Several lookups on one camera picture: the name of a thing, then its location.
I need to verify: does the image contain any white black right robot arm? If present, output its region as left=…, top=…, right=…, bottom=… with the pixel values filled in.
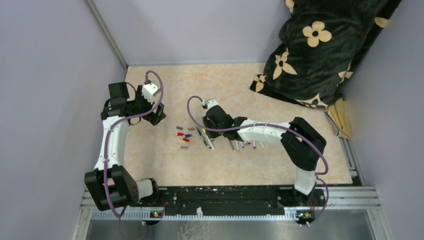
left=202, top=104, right=327, bottom=206

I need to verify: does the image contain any red white marker pen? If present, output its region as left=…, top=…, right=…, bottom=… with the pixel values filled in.
left=234, top=140, right=240, bottom=152

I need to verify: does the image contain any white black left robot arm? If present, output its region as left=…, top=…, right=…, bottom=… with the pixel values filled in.
left=84, top=81, right=166, bottom=211

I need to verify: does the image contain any clear blue long-nib marker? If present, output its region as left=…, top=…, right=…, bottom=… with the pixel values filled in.
left=196, top=127, right=212, bottom=149

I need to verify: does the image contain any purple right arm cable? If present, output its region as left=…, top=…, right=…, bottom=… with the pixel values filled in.
left=186, top=96, right=329, bottom=227

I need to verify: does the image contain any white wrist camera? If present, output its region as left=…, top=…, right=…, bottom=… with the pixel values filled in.
left=201, top=99, right=219, bottom=110
left=141, top=82, right=161, bottom=105

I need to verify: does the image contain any dark grey marker pen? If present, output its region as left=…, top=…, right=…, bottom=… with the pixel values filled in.
left=195, top=126, right=209, bottom=147

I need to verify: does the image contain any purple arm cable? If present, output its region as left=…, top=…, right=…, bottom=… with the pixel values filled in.
left=186, top=96, right=329, bottom=227
left=103, top=70, right=165, bottom=240

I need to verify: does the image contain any yellow cap marker pen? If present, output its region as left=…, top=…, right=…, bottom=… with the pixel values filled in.
left=202, top=128, right=215, bottom=150

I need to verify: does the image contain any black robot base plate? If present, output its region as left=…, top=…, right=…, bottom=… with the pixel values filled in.
left=130, top=185, right=327, bottom=218

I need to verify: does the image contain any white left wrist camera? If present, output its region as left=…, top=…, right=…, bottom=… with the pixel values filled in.
left=141, top=82, right=161, bottom=105

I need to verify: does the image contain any yellow cloth bag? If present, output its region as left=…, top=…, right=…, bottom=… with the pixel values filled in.
left=324, top=98, right=353, bottom=140

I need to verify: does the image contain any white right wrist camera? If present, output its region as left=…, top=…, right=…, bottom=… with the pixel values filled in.
left=201, top=99, right=219, bottom=110

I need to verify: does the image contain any aluminium frame rail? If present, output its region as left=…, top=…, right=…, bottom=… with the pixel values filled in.
left=79, top=139, right=382, bottom=221

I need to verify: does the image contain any black floral blanket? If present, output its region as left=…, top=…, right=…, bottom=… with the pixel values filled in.
left=249, top=0, right=400, bottom=109

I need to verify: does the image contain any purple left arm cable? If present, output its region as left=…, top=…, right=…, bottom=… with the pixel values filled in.
left=103, top=70, right=165, bottom=240

